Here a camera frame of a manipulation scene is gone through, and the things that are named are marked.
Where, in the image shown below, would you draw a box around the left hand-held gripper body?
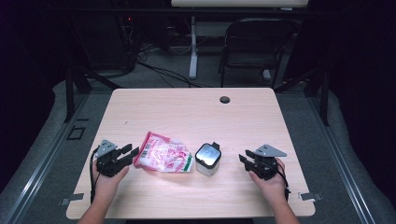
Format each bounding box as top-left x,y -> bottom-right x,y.
94,139 -> 130,178

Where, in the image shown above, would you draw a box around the black floor cables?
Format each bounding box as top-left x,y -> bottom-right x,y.
135,59 -> 207,89

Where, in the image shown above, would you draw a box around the person's left hand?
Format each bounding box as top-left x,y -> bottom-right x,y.
92,161 -> 130,203

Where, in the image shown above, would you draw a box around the dark equipment cabinet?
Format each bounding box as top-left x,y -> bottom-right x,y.
90,12 -> 137,73

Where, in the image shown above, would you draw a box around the clear plastic bag red print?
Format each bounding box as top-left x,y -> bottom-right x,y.
134,131 -> 194,174

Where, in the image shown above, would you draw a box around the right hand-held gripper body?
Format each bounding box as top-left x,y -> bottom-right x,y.
245,144 -> 288,181

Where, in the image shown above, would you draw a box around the black metal frame stand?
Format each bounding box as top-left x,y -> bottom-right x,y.
64,66 -> 121,124
274,66 -> 331,127

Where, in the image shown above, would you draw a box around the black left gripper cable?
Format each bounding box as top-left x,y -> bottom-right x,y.
89,147 -> 101,204

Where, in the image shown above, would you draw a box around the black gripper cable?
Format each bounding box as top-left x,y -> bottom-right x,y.
274,161 -> 292,202
89,147 -> 101,204

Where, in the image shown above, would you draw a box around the person's right hand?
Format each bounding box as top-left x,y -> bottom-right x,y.
248,158 -> 289,206

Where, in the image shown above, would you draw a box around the black horizontal frame bar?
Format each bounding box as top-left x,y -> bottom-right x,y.
40,7 -> 396,17

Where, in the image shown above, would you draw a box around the white container with black lid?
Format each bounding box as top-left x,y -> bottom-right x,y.
194,141 -> 222,177

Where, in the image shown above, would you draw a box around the grey metal bracket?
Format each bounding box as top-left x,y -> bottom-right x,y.
60,192 -> 85,207
298,191 -> 324,203

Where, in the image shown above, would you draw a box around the black folding chair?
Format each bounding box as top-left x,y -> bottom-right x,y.
219,17 -> 302,90

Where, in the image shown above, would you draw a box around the white desk leg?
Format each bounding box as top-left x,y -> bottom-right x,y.
189,15 -> 200,80

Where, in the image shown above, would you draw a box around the aluminium rail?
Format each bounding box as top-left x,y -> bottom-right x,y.
0,92 -> 91,224
306,92 -> 378,224

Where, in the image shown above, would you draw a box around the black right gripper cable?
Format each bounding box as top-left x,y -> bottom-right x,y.
274,161 -> 292,202

